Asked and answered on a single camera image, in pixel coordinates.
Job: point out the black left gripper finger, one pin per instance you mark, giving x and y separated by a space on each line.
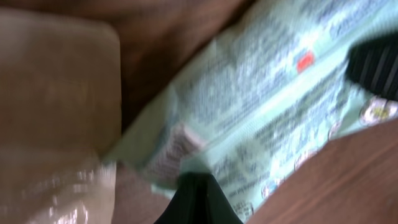
198 200

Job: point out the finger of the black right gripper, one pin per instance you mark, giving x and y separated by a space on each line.
373 65

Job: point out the teal white snack packet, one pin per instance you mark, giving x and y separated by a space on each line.
260 99

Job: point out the brown white snack packet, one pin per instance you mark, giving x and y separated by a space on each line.
60 112

